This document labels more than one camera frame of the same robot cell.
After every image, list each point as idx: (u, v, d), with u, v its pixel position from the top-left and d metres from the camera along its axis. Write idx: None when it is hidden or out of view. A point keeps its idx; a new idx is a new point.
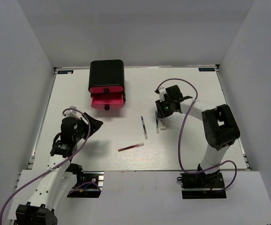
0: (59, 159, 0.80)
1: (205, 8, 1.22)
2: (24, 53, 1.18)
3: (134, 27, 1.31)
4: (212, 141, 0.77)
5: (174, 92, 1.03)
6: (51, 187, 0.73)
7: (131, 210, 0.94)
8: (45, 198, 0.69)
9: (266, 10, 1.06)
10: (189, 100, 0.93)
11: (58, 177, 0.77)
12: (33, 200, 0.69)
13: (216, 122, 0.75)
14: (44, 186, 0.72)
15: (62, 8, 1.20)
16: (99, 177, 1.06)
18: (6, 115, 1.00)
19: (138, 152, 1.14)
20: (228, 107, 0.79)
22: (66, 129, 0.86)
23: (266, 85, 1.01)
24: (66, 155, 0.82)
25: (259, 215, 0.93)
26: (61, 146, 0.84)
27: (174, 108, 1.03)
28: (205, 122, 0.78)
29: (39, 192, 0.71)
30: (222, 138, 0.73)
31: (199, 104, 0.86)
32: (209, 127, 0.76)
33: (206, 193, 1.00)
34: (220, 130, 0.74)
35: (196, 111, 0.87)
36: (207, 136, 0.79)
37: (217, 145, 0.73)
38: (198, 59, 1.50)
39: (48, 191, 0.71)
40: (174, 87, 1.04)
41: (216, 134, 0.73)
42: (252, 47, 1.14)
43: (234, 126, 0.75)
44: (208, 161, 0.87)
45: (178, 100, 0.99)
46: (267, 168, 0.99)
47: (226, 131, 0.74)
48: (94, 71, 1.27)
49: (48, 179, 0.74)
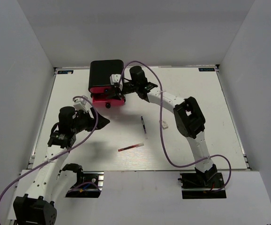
0: (57, 148, 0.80)
1: (206, 7, 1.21)
2: (24, 52, 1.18)
3: (135, 27, 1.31)
4: (184, 132, 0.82)
5: (139, 78, 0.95)
6: (48, 178, 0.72)
7: (131, 210, 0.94)
8: (43, 190, 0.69)
9: (266, 10, 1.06)
10: (156, 91, 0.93)
11: (56, 169, 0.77)
12: (30, 192, 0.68)
13: (186, 115, 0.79)
14: (41, 178, 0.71)
15: (62, 7, 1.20)
16: (99, 177, 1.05)
18: (6, 115, 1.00)
19: (138, 152, 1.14)
20: (193, 97, 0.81)
22: (64, 118, 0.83)
23: (267, 85, 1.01)
24: (65, 146, 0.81)
25: (259, 215, 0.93)
26: (59, 136, 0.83)
27: (140, 97, 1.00)
28: (176, 116, 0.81)
29: (36, 183, 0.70)
30: (192, 128, 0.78)
31: (168, 97, 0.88)
32: (180, 121, 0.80)
33: (207, 193, 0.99)
34: (188, 121, 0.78)
35: (166, 105, 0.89)
36: (179, 127, 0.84)
37: (190, 134, 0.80)
38: (199, 59, 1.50)
39: (46, 183, 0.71)
40: (141, 72, 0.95)
41: (187, 127, 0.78)
42: (253, 47, 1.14)
43: (200, 116, 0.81)
44: (197, 153, 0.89)
45: (144, 90, 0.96)
46: (267, 168, 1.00)
47: (193, 120, 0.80)
48: (93, 71, 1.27)
49: (46, 170, 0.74)
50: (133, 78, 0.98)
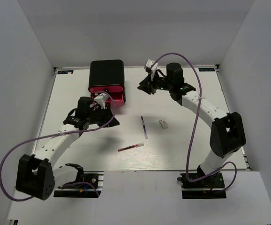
0: (71, 127, 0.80)
1: (206, 7, 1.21)
2: (24, 52, 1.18)
3: (135, 27, 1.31)
4: (217, 149, 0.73)
5: (176, 76, 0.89)
6: (57, 147, 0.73)
7: (131, 210, 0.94)
8: (50, 154, 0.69)
9: (266, 10, 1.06)
10: (193, 95, 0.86)
11: (65, 143, 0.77)
12: (38, 154, 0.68)
13: (225, 132, 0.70)
14: (51, 145, 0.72)
15: (62, 8, 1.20)
16: (99, 177, 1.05)
18: (6, 115, 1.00)
19: (138, 152, 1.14)
20: (238, 114, 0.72)
22: (83, 104, 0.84)
23: (267, 85, 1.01)
24: (79, 127, 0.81)
25: (259, 215, 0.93)
26: (74, 119, 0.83)
27: (174, 99, 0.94)
28: (212, 130, 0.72)
29: (45, 148, 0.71)
30: (229, 148, 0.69)
31: (207, 107, 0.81)
32: (216, 136, 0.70)
33: (207, 193, 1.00)
34: (226, 138, 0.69)
35: (204, 115, 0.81)
36: (212, 142, 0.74)
37: (223, 154, 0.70)
38: (198, 59, 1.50)
39: (54, 150, 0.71)
40: (179, 70, 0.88)
41: (223, 145, 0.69)
42: (252, 47, 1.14)
43: (241, 136, 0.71)
44: (210, 164, 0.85)
45: (179, 91, 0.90)
46: (267, 168, 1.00)
47: (232, 139, 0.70)
48: (93, 71, 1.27)
49: (56, 140, 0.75)
50: (169, 76, 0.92)
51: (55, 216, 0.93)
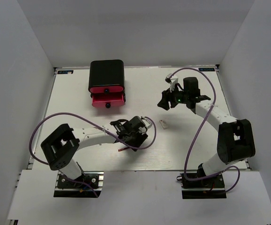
0: (112, 129, 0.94)
1: (206, 7, 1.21)
2: (24, 52, 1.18)
3: (135, 27, 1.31)
4: (223, 155, 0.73)
5: (191, 86, 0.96)
6: (93, 137, 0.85)
7: (131, 210, 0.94)
8: (82, 138, 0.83)
9: (266, 10, 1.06)
10: (206, 103, 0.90)
11: (100, 138, 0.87)
12: (76, 131, 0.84)
13: (233, 137, 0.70)
14: (89, 132, 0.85)
15: (62, 8, 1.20)
16: (99, 177, 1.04)
18: (6, 115, 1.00)
19: (138, 152, 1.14)
20: (248, 121, 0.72)
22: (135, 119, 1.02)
23: (267, 85, 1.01)
24: (118, 134, 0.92)
25: (259, 214, 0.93)
26: (120, 126, 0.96)
27: (189, 107, 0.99)
28: (219, 135, 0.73)
29: (84, 131, 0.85)
30: (235, 155, 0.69)
31: (216, 113, 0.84)
32: (222, 141, 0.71)
33: (207, 193, 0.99)
34: (233, 144, 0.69)
35: (213, 119, 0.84)
36: (218, 148, 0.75)
37: (229, 161, 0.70)
38: (198, 59, 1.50)
39: (88, 137, 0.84)
40: (193, 80, 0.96)
41: (229, 150, 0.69)
42: (252, 47, 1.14)
43: (250, 144, 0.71)
44: (212, 167, 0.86)
45: (194, 99, 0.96)
46: (267, 167, 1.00)
47: (239, 146, 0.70)
48: (94, 71, 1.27)
49: (97, 131, 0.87)
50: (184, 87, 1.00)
51: (56, 216, 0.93)
